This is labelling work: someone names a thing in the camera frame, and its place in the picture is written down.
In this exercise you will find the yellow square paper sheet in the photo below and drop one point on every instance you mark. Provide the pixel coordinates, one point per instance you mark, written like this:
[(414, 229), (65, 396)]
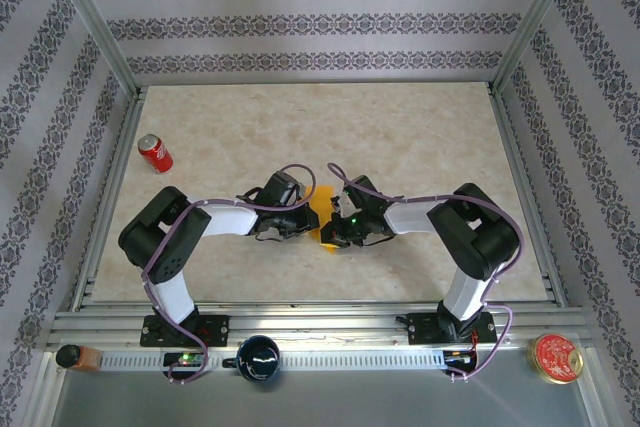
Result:
[(322, 197)]

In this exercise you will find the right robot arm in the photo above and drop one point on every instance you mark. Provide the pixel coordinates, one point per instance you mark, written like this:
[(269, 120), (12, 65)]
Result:
[(475, 237)]

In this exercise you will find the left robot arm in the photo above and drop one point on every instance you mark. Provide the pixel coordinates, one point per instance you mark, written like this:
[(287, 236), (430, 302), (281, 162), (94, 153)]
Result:
[(160, 247)]

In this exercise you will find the red soda can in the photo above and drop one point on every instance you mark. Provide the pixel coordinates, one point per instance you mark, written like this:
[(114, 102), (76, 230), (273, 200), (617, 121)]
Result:
[(155, 154)]

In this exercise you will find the dark blue mug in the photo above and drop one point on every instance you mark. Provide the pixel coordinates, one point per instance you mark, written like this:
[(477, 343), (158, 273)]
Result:
[(257, 359)]

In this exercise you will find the small circuit board green light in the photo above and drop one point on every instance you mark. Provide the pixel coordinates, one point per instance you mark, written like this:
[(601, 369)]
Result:
[(185, 359)]

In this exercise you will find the red round tin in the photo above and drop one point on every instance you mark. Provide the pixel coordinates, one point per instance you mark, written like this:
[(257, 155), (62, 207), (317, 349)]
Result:
[(555, 357)]

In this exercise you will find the orange bottle with black cap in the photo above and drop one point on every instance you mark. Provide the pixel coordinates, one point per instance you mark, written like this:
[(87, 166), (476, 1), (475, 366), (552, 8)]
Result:
[(80, 357)]

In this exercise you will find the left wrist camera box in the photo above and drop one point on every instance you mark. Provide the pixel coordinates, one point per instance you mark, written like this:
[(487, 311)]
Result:
[(302, 195)]

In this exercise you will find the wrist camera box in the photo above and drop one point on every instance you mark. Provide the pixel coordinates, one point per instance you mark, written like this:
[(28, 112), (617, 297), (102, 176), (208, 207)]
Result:
[(302, 195), (346, 203)]

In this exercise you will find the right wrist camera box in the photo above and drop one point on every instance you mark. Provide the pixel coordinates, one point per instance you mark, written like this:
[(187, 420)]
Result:
[(346, 203)]

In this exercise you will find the aluminium table edge rail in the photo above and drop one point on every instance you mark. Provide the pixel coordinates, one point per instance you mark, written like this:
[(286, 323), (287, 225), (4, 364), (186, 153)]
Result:
[(325, 329)]

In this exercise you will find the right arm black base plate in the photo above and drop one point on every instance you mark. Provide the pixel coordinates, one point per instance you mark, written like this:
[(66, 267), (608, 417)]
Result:
[(422, 329)]

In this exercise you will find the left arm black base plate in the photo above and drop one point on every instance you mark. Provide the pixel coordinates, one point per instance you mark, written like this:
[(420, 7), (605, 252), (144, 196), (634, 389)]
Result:
[(217, 329)]

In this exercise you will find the aluminium side rail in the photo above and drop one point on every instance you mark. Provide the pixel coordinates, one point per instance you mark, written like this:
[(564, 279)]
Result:
[(121, 147), (512, 147)]

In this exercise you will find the aluminium frame post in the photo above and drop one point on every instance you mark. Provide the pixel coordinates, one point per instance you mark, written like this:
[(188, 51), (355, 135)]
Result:
[(534, 22), (96, 22)]

